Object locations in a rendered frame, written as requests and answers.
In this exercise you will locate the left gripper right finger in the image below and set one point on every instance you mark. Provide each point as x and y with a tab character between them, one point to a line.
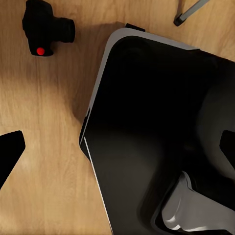
227	146

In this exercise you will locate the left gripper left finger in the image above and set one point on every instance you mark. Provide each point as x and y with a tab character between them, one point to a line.
12	145

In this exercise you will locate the camera tripod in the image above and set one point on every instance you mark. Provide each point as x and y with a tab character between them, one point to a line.
182	17

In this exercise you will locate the digital camera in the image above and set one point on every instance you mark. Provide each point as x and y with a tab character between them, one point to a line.
41	28

